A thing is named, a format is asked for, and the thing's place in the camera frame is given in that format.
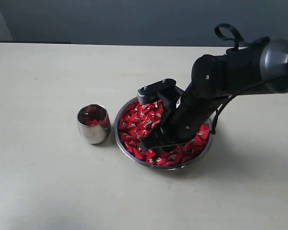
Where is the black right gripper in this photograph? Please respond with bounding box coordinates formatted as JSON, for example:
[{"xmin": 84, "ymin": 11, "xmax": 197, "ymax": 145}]
[{"xmin": 138, "ymin": 86, "xmax": 223, "ymax": 153}]

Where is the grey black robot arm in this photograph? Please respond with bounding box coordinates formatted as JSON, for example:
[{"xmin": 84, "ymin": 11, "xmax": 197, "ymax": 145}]
[{"xmin": 137, "ymin": 40, "xmax": 288, "ymax": 151}]

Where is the pile of red wrapped candies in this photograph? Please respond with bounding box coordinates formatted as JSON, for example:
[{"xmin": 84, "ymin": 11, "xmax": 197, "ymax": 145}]
[{"xmin": 119, "ymin": 100, "xmax": 211, "ymax": 166}]

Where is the steel bowl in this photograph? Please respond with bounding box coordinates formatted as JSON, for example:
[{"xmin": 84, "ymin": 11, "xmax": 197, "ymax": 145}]
[{"xmin": 113, "ymin": 97, "xmax": 214, "ymax": 171}]

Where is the stainless steel cup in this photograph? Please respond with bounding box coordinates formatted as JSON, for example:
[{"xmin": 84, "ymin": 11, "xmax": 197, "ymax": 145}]
[{"xmin": 77, "ymin": 104, "xmax": 111, "ymax": 145}]

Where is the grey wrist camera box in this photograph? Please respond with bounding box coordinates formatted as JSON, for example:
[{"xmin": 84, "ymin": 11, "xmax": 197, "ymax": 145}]
[{"xmin": 137, "ymin": 79, "xmax": 176, "ymax": 104}]

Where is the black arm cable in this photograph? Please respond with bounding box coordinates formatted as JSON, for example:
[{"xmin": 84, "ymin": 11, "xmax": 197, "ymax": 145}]
[{"xmin": 210, "ymin": 23, "xmax": 288, "ymax": 136}]

